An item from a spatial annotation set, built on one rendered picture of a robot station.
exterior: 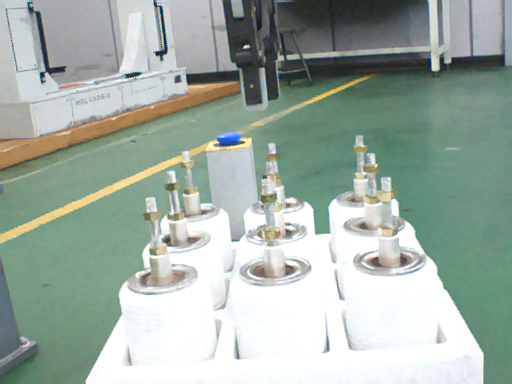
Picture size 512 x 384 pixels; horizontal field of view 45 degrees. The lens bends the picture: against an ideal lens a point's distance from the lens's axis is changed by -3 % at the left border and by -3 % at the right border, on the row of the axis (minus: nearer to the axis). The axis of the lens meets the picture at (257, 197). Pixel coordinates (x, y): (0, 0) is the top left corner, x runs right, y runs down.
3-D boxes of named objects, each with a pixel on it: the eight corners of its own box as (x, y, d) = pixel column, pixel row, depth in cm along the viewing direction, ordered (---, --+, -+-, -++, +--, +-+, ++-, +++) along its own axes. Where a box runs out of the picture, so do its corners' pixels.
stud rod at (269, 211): (279, 249, 65) (272, 178, 63) (276, 253, 64) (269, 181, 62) (269, 249, 66) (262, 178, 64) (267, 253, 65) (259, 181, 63)
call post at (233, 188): (227, 329, 109) (204, 152, 101) (230, 311, 116) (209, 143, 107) (268, 326, 108) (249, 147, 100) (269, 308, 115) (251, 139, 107)
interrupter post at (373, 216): (369, 224, 78) (367, 198, 77) (387, 226, 77) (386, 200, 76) (361, 230, 76) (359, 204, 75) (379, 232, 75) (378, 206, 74)
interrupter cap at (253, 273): (232, 290, 63) (231, 283, 63) (246, 261, 70) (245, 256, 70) (308, 288, 61) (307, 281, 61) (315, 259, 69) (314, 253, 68)
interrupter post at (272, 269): (262, 279, 65) (258, 249, 64) (265, 270, 67) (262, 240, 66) (285, 278, 64) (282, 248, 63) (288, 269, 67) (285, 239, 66)
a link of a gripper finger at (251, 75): (241, 47, 57) (247, 103, 58) (234, 49, 54) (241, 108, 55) (258, 46, 56) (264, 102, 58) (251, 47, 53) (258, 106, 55)
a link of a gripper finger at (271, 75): (275, 62, 63) (279, 99, 64) (276, 61, 63) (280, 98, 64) (253, 64, 63) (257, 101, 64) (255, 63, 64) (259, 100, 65)
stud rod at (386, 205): (395, 249, 64) (392, 178, 62) (386, 251, 64) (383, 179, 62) (391, 246, 65) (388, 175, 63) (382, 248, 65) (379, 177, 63)
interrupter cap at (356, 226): (358, 216, 81) (358, 211, 81) (414, 221, 77) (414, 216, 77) (332, 235, 75) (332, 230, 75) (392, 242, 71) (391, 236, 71)
